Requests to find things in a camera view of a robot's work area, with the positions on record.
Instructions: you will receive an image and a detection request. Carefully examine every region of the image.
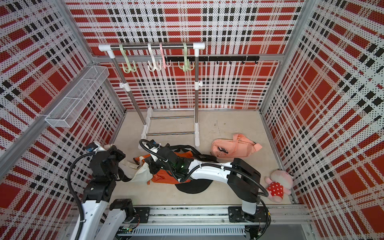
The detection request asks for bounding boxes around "orange fanny pack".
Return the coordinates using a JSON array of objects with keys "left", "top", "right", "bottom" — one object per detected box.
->
[{"left": 134, "top": 151, "right": 193, "bottom": 185}]

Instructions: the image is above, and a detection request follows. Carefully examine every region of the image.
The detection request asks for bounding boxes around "black fanny pack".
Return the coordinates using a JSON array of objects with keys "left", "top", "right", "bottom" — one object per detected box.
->
[{"left": 166, "top": 144, "right": 218, "bottom": 194}]

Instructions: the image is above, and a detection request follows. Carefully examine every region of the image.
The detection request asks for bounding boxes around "cream fanny pack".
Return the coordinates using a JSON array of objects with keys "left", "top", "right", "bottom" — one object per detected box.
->
[{"left": 119, "top": 160, "right": 153, "bottom": 184}]

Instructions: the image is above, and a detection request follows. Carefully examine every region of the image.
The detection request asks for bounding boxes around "pink fanny pack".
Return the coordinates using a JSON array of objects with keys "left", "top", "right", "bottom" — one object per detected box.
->
[{"left": 211, "top": 134, "right": 263, "bottom": 160}]

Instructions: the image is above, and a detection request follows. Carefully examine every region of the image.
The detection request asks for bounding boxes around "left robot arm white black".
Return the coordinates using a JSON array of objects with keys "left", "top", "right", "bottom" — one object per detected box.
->
[{"left": 67, "top": 143, "right": 137, "bottom": 240}]

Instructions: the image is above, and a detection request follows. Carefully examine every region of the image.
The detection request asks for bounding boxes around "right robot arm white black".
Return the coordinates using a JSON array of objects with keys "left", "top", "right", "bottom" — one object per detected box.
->
[{"left": 140, "top": 142, "right": 269, "bottom": 222}]

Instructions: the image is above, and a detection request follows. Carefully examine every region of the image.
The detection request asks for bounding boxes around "light green hook left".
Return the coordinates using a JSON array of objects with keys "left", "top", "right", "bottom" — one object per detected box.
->
[{"left": 119, "top": 44, "right": 137, "bottom": 74}]

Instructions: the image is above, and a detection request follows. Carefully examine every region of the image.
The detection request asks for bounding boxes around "light green hook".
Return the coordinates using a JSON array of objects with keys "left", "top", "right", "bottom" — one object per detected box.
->
[
  {"left": 119, "top": 44, "right": 137, "bottom": 74},
  {"left": 178, "top": 43, "right": 195, "bottom": 73}
]

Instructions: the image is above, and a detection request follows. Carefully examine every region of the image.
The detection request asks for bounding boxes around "light green hook right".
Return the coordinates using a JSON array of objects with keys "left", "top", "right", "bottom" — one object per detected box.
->
[{"left": 178, "top": 43, "right": 195, "bottom": 73}]

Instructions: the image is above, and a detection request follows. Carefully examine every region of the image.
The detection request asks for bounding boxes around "white hook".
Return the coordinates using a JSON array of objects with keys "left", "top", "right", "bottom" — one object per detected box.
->
[{"left": 147, "top": 43, "right": 162, "bottom": 72}]

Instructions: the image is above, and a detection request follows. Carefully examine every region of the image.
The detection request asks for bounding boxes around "pink hook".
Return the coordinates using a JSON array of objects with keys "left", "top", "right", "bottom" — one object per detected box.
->
[{"left": 159, "top": 43, "right": 172, "bottom": 69}]

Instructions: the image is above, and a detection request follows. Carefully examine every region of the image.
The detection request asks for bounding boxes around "pink plush toy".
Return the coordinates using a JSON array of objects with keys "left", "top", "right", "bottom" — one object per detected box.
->
[{"left": 265, "top": 169, "right": 294, "bottom": 203}]

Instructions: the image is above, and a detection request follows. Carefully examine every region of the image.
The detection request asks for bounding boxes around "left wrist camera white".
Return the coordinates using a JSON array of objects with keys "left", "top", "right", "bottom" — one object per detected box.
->
[{"left": 85, "top": 141, "right": 106, "bottom": 153}]

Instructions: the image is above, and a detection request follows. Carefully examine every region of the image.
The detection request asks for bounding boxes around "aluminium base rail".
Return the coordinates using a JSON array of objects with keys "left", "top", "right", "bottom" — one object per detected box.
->
[{"left": 66, "top": 201, "right": 315, "bottom": 240}]

